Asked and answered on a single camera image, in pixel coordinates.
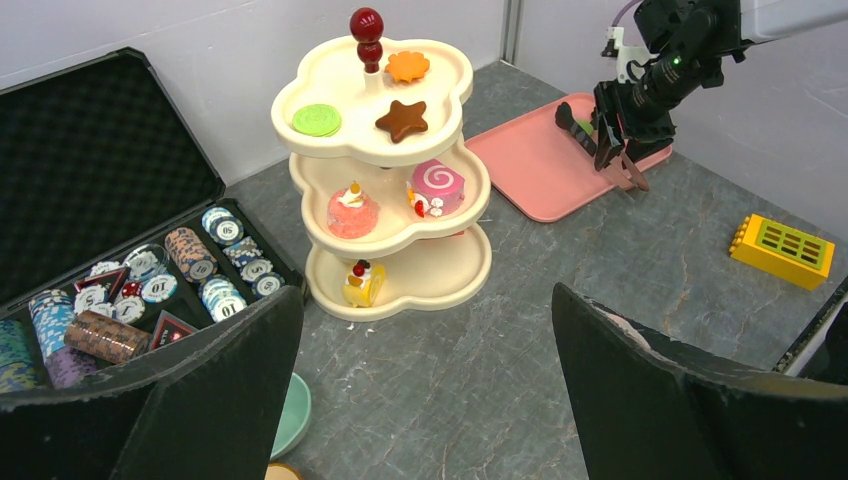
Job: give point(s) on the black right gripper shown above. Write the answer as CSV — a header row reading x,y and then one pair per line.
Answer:
x,y
630,121

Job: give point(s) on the cream three-tier serving stand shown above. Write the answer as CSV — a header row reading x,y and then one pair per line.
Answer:
x,y
431,263

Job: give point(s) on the yellow roll cake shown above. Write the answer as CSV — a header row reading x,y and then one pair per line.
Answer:
x,y
363,283

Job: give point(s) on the pink cupcake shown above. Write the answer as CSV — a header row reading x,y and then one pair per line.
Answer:
x,y
351,213

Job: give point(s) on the pink plastic tray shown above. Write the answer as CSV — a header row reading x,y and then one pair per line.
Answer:
x,y
540,168

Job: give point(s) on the green teacup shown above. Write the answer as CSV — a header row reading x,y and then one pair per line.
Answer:
x,y
295,418

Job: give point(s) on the black serving tongs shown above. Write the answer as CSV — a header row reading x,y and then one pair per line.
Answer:
x,y
596,146

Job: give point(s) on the black poker chip case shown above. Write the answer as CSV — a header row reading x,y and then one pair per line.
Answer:
x,y
109,203

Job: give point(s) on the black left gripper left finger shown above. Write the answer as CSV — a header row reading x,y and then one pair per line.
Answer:
x,y
204,407

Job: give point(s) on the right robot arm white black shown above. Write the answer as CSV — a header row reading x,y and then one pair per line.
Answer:
x,y
684,43

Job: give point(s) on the yellow toy brick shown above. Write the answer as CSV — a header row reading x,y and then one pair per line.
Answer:
x,y
790,254

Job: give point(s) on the orange wooden cup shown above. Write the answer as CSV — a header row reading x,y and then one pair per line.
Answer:
x,y
280,471

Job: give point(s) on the orange flower cookie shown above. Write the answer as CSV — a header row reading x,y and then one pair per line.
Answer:
x,y
407,66

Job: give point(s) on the green macaron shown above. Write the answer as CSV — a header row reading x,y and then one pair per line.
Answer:
x,y
317,120
586,126

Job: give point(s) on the chocolate star cookie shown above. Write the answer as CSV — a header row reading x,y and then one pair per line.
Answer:
x,y
403,120

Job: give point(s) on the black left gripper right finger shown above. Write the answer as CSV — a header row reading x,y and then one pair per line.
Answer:
x,y
648,406

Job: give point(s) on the pink swirl lollipop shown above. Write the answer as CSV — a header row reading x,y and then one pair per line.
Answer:
x,y
435,189

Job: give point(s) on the triangular all-in button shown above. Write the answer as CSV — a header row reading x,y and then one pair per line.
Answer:
x,y
169,329

